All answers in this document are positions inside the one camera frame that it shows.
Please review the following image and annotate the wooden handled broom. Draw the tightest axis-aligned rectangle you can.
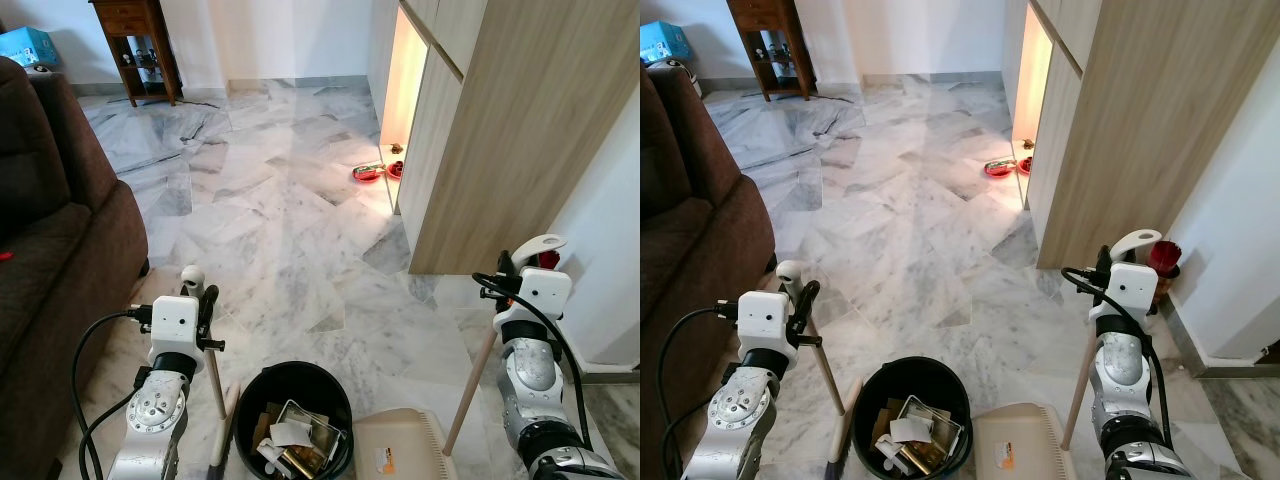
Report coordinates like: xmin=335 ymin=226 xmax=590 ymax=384
xmin=776 ymin=260 xmax=864 ymax=477
xmin=180 ymin=266 xmax=243 ymax=477

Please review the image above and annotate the beige long handled dustpan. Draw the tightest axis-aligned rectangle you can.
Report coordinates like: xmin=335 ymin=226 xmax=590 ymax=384
xmin=972 ymin=229 xmax=1163 ymax=480
xmin=352 ymin=234 xmax=568 ymax=480

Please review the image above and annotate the brown cardboard scrap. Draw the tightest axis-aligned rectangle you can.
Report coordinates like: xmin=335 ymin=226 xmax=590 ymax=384
xmin=872 ymin=398 xmax=905 ymax=442
xmin=250 ymin=403 xmax=284 ymax=447

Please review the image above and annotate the brown fabric sofa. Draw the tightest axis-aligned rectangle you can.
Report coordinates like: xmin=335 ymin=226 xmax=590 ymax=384
xmin=0 ymin=55 xmax=150 ymax=480
xmin=640 ymin=60 xmax=780 ymax=480

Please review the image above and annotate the silver foil packet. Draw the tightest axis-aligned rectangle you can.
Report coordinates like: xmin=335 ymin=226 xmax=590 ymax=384
xmin=900 ymin=396 xmax=967 ymax=457
xmin=278 ymin=400 xmax=347 ymax=461

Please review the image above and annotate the light wooden cabinet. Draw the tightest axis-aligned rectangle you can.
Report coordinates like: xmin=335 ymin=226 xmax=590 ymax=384
xmin=1005 ymin=0 xmax=1280 ymax=272
xmin=368 ymin=0 xmax=641 ymax=277

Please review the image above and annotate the light blue cardboard box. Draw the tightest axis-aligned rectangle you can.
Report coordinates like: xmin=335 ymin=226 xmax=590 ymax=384
xmin=640 ymin=20 xmax=692 ymax=64
xmin=0 ymin=27 xmax=59 ymax=69

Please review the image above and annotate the dark wooden side table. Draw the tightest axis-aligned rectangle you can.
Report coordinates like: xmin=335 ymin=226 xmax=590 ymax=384
xmin=90 ymin=0 xmax=184 ymax=108
xmin=727 ymin=0 xmax=814 ymax=102

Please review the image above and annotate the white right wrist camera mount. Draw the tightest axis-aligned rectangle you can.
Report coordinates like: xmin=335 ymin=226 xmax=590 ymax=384
xmin=515 ymin=265 xmax=574 ymax=327
xmin=1108 ymin=262 xmax=1162 ymax=320

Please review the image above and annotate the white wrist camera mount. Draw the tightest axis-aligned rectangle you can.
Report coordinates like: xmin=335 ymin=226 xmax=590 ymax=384
xmin=737 ymin=290 xmax=796 ymax=354
xmin=148 ymin=295 xmax=201 ymax=359
xmin=515 ymin=265 xmax=574 ymax=327
xmin=1108 ymin=262 xmax=1162 ymax=320

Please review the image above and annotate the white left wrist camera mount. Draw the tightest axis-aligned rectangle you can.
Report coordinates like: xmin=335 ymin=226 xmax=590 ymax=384
xmin=737 ymin=290 xmax=796 ymax=354
xmin=148 ymin=295 xmax=201 ymax=359

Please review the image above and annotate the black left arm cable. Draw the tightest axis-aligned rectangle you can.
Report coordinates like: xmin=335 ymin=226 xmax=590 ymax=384
xmin=655 ymin=304 xmax=741 ymax=480
xmin=72 ymin=308 xmax=153 ymax=480

